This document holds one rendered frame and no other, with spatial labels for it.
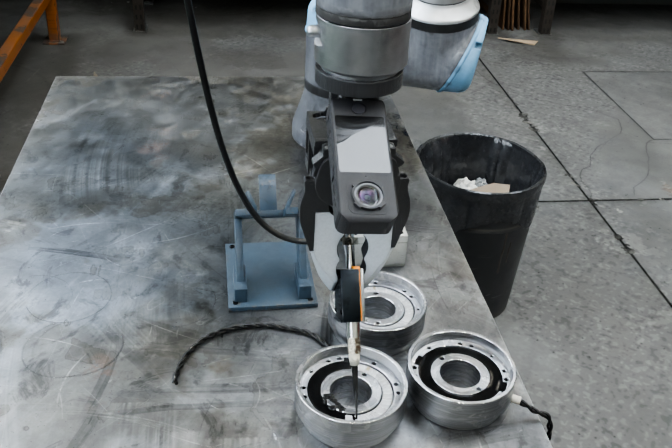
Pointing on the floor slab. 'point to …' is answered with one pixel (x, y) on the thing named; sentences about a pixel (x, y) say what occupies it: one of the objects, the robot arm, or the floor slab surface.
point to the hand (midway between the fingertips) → (348, 281)
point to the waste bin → (486, 204)
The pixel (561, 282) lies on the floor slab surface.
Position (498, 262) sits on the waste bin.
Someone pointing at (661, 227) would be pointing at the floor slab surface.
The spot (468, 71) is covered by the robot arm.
